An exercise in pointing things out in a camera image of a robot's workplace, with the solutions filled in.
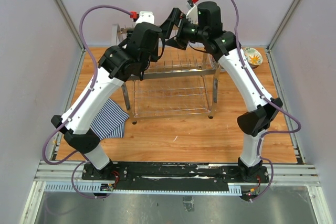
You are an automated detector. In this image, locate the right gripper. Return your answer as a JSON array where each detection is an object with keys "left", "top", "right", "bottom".
[{"left": 160, "top": 8, "right": 208, "bottom": 50}]

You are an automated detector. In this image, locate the steel two-tier dish rack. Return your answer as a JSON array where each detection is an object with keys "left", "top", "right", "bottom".
[{"left": 112, "top": 23, "right": 222, "bottom": 125}]

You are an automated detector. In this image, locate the orange green leaf bowl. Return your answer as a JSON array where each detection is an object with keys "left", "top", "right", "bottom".
[{"left": 243, "top": 47, "right": 263, "bottom": 69}]

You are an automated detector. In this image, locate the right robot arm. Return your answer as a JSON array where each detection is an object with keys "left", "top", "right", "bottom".
[{"left": 160, "top": 1, "right": 283, "bottom": 182}]

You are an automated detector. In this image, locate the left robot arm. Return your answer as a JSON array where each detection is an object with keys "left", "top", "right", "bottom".
[{"left": 51, "top": 22, "right": 164, "bottom": 180}]

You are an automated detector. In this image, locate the blue white striped cloth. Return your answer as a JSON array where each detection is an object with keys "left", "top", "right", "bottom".
[{"left": 90, "top": 99, "right": 130, "bottom": 140}]

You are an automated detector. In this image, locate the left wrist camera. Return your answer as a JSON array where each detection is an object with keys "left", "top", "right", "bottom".
[{"left": 130, "top": 11, "right": 155, "bottom": 24}]

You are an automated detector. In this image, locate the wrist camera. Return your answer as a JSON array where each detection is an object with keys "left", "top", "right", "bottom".
[
  {"left": 186, "top": 0, "right": 198, "bottom": 24},
  {"left": 130, "top": 11, "right": 155, "bottom": 24}
]

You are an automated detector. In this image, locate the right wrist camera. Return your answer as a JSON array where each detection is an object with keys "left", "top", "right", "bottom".
[{"left": 186, "top": 0, "right": 198, "bottom": 24}]

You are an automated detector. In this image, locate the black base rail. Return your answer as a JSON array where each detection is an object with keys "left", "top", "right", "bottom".
[{"left": 82, "top": 162, "right": 269, "bottom": 191}]

